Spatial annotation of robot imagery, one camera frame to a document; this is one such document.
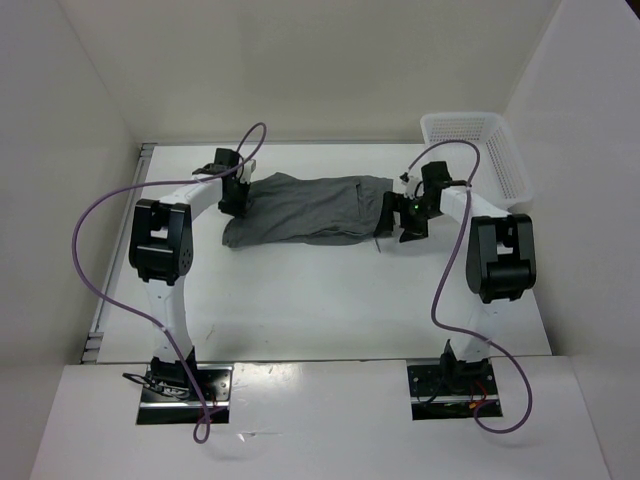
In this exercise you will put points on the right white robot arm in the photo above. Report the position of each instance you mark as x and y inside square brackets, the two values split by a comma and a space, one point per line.
[500, 262]

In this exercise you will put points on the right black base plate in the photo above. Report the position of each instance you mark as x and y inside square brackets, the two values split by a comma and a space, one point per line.
[434, 398]

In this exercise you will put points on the grey shorts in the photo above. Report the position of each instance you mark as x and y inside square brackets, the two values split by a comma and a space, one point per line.
[337, 211]

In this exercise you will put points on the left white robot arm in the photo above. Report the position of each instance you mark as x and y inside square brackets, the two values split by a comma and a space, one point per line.
[161, 251]

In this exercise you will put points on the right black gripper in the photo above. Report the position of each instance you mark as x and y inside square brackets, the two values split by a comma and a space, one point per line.
[396, 202]

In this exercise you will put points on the white perforated plastic basket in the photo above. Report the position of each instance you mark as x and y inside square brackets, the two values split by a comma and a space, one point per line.
[483, 139]

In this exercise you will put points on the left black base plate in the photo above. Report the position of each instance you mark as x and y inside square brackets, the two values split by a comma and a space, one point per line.
[162, 404]

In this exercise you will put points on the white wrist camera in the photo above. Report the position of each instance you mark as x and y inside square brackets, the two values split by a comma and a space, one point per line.
[412, 186]
[246, 171]

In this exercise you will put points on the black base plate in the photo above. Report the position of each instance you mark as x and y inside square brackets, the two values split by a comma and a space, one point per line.
[162, 404]
[434, 398]

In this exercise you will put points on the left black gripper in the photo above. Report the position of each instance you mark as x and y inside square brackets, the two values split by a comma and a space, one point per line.
[239, 209]

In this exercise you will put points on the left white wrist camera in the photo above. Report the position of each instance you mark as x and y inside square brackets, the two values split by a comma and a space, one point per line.
[246, 171]

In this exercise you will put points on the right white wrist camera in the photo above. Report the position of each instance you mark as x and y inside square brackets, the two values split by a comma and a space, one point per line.
[412, 186]

